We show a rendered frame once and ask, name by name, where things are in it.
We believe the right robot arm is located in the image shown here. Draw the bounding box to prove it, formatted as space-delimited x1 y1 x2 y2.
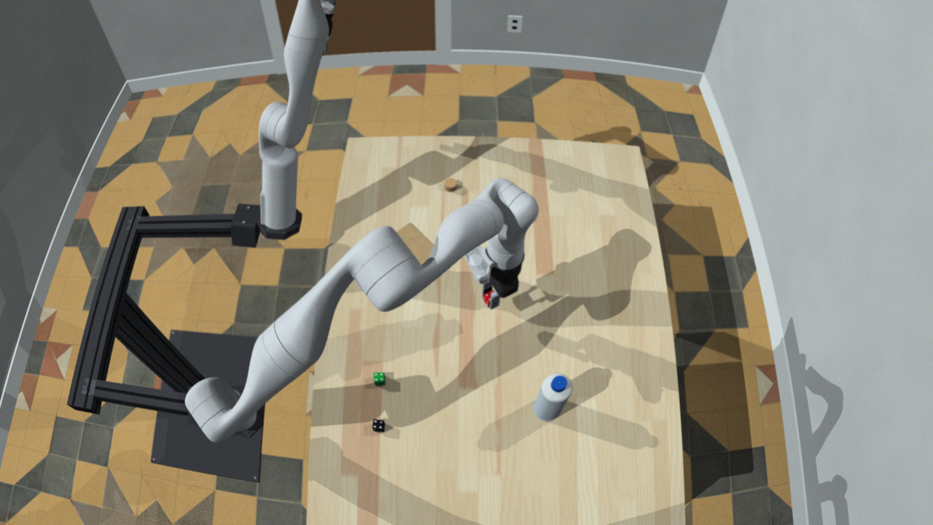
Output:
185 179 539 443

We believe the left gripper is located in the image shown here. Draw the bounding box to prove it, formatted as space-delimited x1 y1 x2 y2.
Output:
321 0 335 55

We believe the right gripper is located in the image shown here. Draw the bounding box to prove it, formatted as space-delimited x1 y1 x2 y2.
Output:
464 241 525 309

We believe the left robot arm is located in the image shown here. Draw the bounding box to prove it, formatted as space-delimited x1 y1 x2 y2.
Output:
259 0 329 230

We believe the grey bottle with blue cap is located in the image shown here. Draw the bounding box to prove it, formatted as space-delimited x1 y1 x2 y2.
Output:
534 373 573 421

